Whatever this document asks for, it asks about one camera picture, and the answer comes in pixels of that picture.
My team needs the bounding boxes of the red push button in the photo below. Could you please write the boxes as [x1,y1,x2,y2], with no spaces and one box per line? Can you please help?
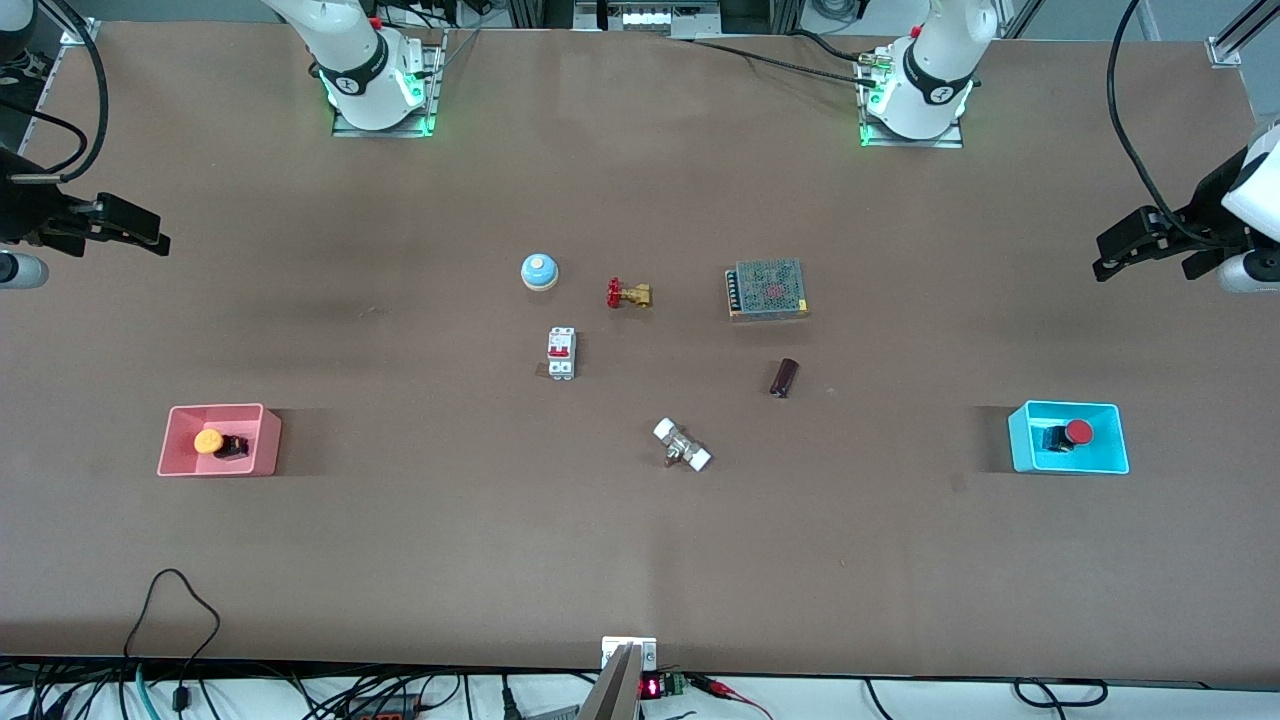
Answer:
[1042,419,1095,454]

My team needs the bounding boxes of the yellow push button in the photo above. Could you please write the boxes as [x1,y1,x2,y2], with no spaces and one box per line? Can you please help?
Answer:
[193,428,250,462]

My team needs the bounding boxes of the cyan plastic bin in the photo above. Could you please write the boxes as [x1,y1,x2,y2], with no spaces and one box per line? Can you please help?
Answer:
[1007,400,1130,475]

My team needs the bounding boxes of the pink plastic bin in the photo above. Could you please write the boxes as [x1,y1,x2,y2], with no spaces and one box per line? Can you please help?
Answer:
[157,403,283,478]

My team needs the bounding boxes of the metal mesh power supply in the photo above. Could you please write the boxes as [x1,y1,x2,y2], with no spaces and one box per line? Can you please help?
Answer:
[725,258,811,322]

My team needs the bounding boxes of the metal fitting white ends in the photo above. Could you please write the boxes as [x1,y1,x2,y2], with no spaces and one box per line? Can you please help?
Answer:
[653,417,713,473]

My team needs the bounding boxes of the grey equipment box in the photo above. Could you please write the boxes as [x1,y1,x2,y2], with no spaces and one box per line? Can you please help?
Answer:
[575,0,723,39]

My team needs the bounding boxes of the red clip lead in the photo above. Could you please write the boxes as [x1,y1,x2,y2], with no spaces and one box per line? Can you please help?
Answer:
[690,676,776,720]

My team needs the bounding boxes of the aluminium frame profile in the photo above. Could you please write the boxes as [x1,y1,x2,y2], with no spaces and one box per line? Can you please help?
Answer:
[1207,0,1280,68]
[20,18,101,151]

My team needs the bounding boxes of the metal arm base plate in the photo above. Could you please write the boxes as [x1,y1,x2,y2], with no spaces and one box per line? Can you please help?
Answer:
[332,28,447,138]
[858,50,966,150]

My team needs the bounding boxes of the black cable to base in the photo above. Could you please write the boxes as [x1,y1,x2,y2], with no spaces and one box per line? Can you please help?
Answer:
[672,33,887,89]

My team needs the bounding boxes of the black cable on table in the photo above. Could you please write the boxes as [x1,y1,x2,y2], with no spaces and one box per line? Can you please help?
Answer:
[123,568,222,713]

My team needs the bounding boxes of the black looped cable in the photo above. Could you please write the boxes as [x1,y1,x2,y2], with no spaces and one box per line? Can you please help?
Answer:
[1013,678,1109,710]

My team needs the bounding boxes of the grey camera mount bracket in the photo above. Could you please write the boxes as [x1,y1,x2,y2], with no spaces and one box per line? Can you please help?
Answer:
[578,637,658,720]

